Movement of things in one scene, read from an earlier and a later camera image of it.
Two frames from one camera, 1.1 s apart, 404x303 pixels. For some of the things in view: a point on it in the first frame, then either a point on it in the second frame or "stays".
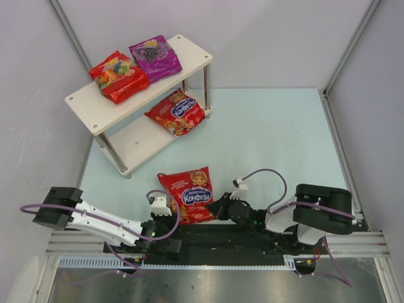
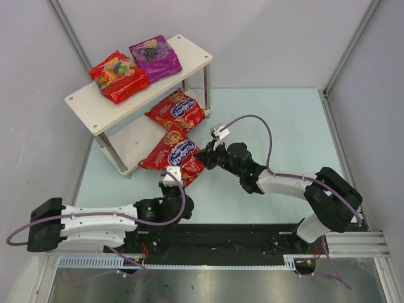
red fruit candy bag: (118, 77) stays
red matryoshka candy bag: (179, 113) stays
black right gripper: (225, 207) → (213, 156)
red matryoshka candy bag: (193, 190) → (175, 149)
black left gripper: (170, 221) → (170, 188)
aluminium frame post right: (345, 57) stays
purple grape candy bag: (156, 57) stays
